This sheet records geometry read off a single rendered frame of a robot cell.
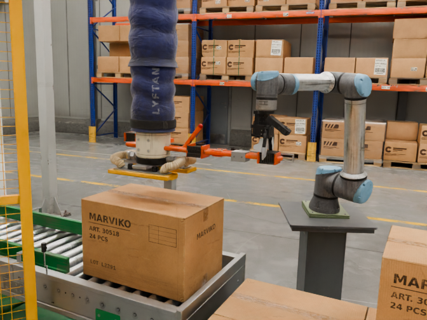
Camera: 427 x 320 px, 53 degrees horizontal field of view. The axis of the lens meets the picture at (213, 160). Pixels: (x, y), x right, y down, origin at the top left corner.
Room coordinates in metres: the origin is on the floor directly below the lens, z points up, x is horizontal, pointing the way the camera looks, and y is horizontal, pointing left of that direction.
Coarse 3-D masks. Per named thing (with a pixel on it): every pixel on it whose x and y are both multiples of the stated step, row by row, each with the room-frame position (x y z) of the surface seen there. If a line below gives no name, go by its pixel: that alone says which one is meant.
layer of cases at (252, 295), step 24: (240, 288) 1.95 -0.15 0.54; (264, 288) 1.95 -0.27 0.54; (288, 288) 1.96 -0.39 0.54; (216, 312) 1.72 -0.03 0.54; (240, 312) 1.72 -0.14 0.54; (264, 312) 1.73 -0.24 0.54; (288, 312) 1.73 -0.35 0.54; (312, 312) 1.74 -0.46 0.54; (336, 312) 1.75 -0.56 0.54; (360, 312) 1.75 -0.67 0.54
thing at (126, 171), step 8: (112, 168) 2.06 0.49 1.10; (120, 168) 2.03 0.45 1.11; (128, 168) 2.02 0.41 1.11; (152, 168) 1.97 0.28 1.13; (136, 176) 1.96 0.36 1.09; (144, 176) 1.94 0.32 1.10; (152, 176) 1.92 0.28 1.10; (160, 176) 1.91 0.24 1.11; (168, 176) 1.91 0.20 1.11; (176, 176) 1.96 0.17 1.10
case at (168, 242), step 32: (128, 192) 2.19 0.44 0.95; (160, 192) 2.21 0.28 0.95; (96, 224) 2.01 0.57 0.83; (128, 224) 1.92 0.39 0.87; (160, 224) 1.84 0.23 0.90; (192, 224) 1.84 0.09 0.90; (96, 256) 2.01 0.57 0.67; (128, 256) 1.92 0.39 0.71; (160, 256) 1.84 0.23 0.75; (192, 256) 1.84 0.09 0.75; (160, 288) 1.84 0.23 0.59; (192, 288) 1.85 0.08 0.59
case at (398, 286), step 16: (400, 240) 1.60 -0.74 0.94; (416, 240) 1.60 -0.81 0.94; (384, 256) 1.43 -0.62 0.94; (400, 256) 1.43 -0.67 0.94; (416, 256) 1.44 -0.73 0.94; (384, 272) 1.42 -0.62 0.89; (400, 272) 1.40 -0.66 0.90; (416, 272) 1.38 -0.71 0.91; (384, 288) 1.42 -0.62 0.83; (400, 288) 1.40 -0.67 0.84; (416, 288) 1.37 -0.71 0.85; (384, 304) 1.42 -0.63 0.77; (400, 304) 1.39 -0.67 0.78; (416, 304) 1.37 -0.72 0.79
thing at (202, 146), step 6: (192, 144) 2.01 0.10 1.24; (198, 144) 2.03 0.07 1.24; (204, 144) 2.02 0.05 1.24; (186, 150) 1.97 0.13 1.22; (192, 150) 1.96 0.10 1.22; (198, 150) 1.94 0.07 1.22; (186, 156) 1.97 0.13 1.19; (192, 156) 1.95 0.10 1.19; (198, 156) 1.93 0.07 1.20; (204, 156) 1.95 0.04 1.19
